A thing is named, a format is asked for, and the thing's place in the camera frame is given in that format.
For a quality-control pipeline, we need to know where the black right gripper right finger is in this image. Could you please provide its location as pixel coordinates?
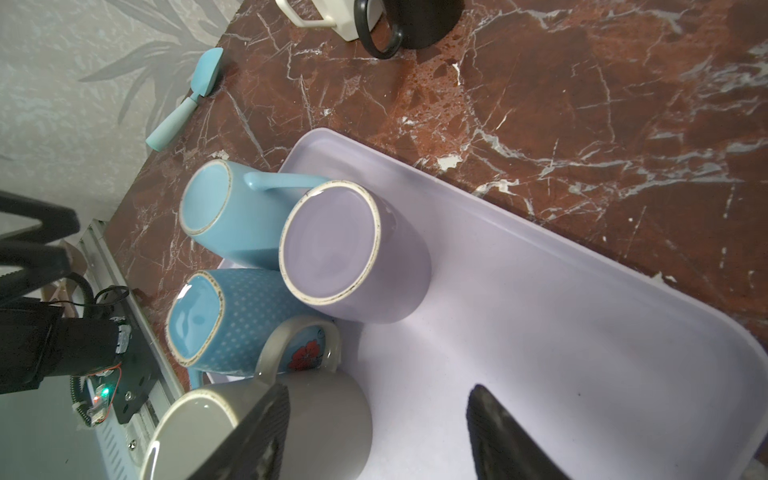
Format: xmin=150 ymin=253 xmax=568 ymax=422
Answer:
xmin=466 ymin=384 xmax=568 ymax=479

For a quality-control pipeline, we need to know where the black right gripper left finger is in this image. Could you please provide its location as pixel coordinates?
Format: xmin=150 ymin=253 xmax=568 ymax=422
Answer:
xmin=189 ymin=384 xmax=291 ymax=479

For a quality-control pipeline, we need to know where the black mug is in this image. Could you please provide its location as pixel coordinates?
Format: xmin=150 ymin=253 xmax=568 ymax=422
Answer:
xmin=353 ymin=0 xmax=465 ymax=60

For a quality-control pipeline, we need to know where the white faceted mug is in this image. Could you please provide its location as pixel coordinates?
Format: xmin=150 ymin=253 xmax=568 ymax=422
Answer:
xmin=275 ymin=0 xmax=359 ymax=42

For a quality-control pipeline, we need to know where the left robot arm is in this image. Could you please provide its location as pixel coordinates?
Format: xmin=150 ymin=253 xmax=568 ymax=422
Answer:
xmin=1 ymin=192 xmax=130 ymax=394

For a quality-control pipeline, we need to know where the grey mug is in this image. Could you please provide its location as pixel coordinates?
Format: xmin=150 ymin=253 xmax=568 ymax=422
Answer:
xmin=141 ymin=316 xmax=372 ymax=479

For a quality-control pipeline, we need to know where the blue polka dot mug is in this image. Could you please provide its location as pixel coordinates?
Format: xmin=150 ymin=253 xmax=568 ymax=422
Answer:
xmin=165 ymin=268 xmax=329 ymax=389

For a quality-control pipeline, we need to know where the lavender mug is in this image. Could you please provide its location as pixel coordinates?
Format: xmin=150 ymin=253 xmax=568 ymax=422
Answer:
xmin=278 ymin=180 xmax=432 ymax=324

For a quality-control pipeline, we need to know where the light blue mug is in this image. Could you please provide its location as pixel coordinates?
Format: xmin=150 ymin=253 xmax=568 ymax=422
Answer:
xmin=178 ymin=160 xmax=328 ymax=270

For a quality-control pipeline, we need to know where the lavender plastic tray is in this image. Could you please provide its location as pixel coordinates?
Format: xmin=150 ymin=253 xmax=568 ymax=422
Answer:
xmin=282 ymin=128 xmax=767 ymax=479

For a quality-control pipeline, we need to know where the green circuit board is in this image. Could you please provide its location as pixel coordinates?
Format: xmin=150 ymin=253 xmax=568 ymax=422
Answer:
xmin=69 ymin=368 xmax=122 ymax=428

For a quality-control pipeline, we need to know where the light blue silicone spatula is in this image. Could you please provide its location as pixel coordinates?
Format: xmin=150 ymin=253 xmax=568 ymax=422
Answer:
xmin=145 ymin=47 xmax=223 ymax=151

